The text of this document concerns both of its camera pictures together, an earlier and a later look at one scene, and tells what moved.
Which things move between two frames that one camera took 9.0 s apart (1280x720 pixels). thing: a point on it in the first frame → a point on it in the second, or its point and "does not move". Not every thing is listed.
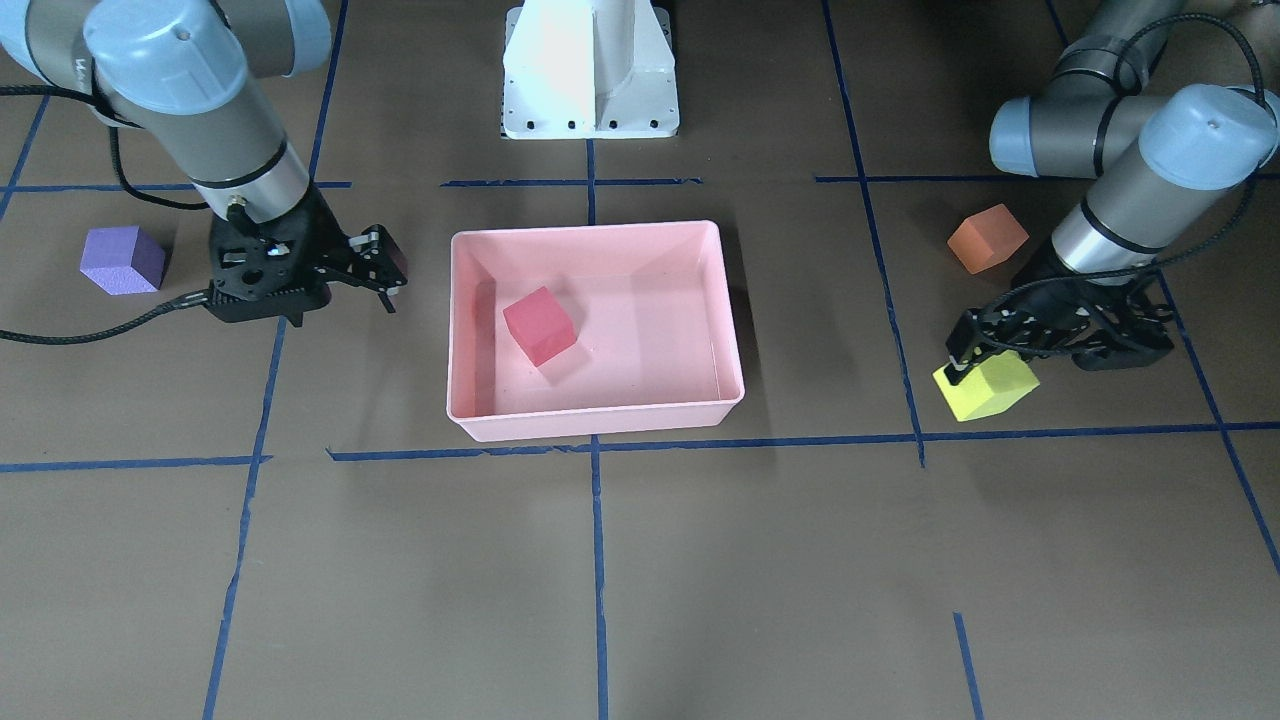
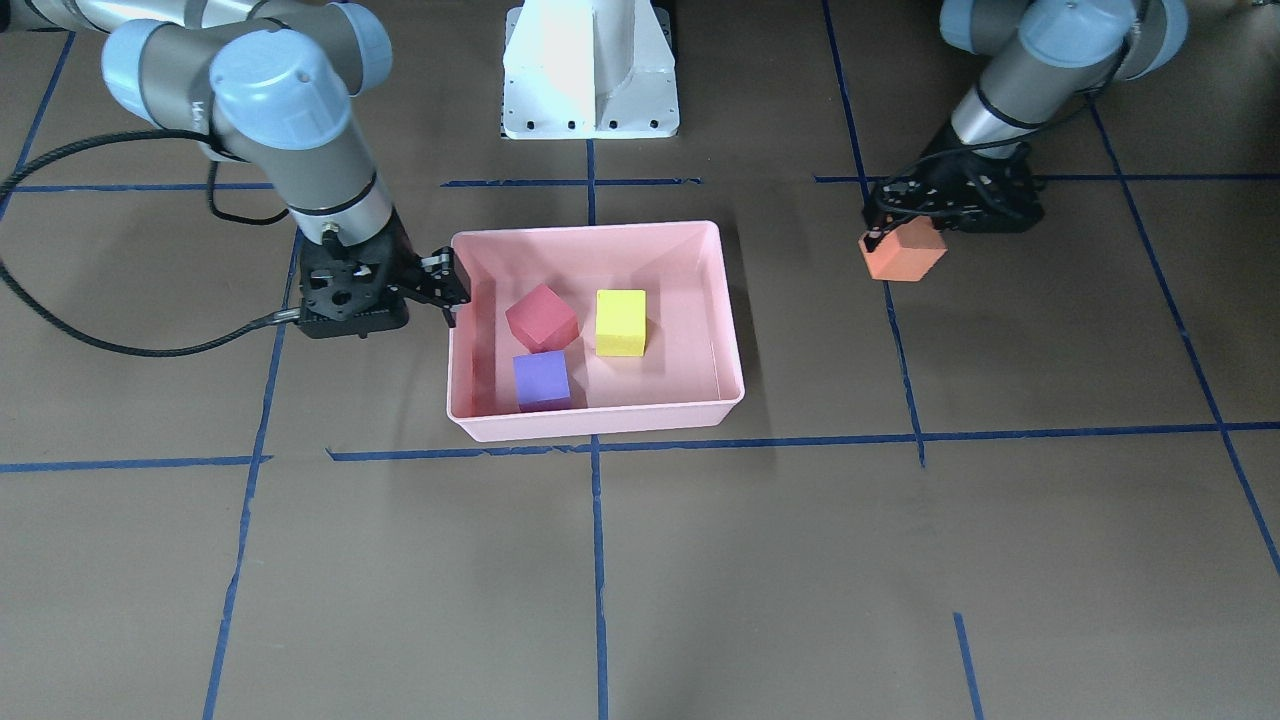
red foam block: x=540 y=326 does not move
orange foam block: x=987 y=238 → x=907 y=253
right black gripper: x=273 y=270 → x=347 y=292
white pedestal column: x=589 y=70 does not move
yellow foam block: x=992 y=388 → x=621 y=318
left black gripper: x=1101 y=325 → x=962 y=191
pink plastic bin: x=656 y=346 does not move
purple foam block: x=123 y=260 → x=542 y=380
